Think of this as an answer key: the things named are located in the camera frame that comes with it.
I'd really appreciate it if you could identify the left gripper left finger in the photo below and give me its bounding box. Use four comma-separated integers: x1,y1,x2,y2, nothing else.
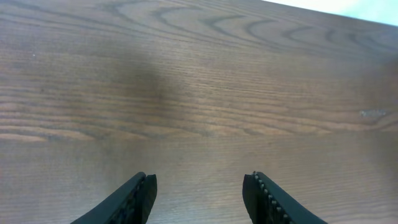
72,172,157,224

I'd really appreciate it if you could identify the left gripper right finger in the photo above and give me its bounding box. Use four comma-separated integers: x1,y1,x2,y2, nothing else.
243,172,327,224

